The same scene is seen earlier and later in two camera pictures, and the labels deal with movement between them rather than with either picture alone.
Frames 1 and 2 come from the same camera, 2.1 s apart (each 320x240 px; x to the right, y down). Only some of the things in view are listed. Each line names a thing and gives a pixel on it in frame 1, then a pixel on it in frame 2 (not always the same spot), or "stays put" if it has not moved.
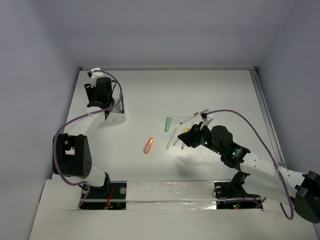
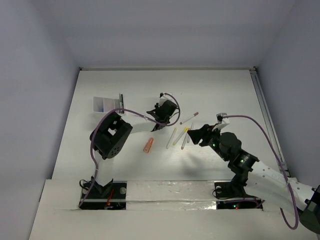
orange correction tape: x=149 y=143 stays put
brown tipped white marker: x=194 y=114 stays put
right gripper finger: x=188 y=141 to x=196 y=137
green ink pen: x=122 y=106 stays put
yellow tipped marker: x=186 y=129 stays put
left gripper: x=89 y=89 to x=158 y=114
